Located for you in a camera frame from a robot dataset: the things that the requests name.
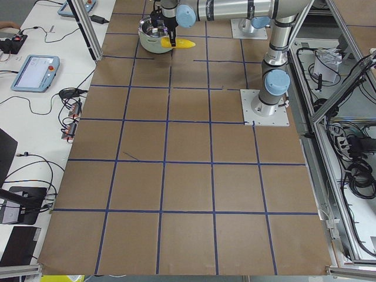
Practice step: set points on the yellow corn cob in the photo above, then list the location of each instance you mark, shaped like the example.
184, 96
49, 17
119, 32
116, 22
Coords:
180, 43

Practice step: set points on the aluminium frame post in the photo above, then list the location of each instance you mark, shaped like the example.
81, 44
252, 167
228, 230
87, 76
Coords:
84, 23

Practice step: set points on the black power adapter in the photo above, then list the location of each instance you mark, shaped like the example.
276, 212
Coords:
98, 19

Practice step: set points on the blue teach pendant tablet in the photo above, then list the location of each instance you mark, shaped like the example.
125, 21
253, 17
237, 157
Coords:
36, 73

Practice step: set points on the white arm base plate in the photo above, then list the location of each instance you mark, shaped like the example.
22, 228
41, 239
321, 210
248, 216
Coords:
255, 113
236, 34

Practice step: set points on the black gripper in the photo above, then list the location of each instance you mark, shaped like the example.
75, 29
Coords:
170, 24

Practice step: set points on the pale green cooking pot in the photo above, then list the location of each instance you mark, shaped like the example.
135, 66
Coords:
150, 36

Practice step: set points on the black electronics box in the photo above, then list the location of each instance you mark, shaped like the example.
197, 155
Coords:
20, 247

